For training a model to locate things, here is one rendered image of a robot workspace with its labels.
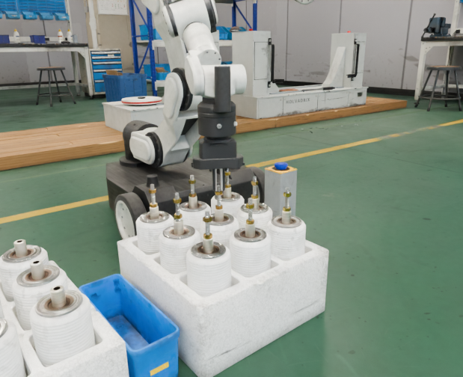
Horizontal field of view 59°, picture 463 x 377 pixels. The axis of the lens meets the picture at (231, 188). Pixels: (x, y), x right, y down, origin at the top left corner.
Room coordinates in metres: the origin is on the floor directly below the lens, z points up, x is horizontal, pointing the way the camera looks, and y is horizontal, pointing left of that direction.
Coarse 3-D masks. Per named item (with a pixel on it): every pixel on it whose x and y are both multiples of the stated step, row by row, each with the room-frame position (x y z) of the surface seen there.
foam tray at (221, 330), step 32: (128, 256) 0.93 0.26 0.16; (320, 256) 0.90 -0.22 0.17; (160, 288) 0.81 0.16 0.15; (256, 288) 0.77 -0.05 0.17; (288, 288) 0.83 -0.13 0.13; (320, 288) 0.90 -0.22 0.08; (192, 320) 0.70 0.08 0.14; (224, 320) 0.72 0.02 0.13; (256, 320) 0.77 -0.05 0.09; (288, 320) 0.83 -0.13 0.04; (192, 352) 0.71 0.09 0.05; (224, 352) 0.71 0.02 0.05
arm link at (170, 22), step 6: (168, 0) 1.14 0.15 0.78; (174, 0) 1.14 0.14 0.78; (180, 0) 1.16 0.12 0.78; (210, 0) 1.12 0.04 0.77; (168, 6) 1.13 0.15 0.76; (162, 12) 1.14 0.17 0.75; (168, 12) 1.11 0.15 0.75; (216, 12) 1.13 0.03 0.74; (168, 18) 1.11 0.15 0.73; (216, 18) 1.13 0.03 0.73; (168, 24) 1.11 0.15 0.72; (174, 24) 1.11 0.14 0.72; (168, 30) 1.12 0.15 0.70; (174, 30) 1.11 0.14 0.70; (174, 36) 1.13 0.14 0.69
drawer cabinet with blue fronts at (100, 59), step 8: (80, 56) 6.45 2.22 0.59; (96, 56) 6.16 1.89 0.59; (104, 56) 6.21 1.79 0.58; (112, 56) 6.27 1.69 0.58; (120, 56) 6.34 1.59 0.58; (80, 64) 6.50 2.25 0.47; (96, 64) 6.13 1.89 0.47; (104, 64) 6.19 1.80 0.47; (112, 64) 6.26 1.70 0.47; (120, 64) 6.34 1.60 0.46; (80, 72) 6.53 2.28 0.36; (96, 72) 6.13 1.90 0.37; (104, 72) 6.19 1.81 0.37; (120, 72) 6.34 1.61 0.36; (96, 80) 6.11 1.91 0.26; (96, 88) 6.11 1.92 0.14; (104, 88) 6.18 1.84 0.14; (96, 96) 6.18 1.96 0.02; (104, 96) 6.24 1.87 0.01
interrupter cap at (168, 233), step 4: (168, 228) 0.90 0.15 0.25; (172, 228) 0.90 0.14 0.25; (184, 228) 0.90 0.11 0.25; (188, 228) 0.90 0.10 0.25; (192, 228) 0.89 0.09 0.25; (164, 232) 0.87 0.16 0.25; (168, 232) 0.88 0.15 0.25; (172, 232) 0.88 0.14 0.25; (184, 232) 0.88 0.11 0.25; (188, 232) 0.88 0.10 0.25; (192, 232) 0.88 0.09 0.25; (168, 236) 0.85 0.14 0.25; (172, 236) 0.85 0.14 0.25; (176, 236) 0.85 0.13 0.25; (180, 236) 0.85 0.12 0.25; (184, 236) 0.85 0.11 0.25; (188, 236) 0.85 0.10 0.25
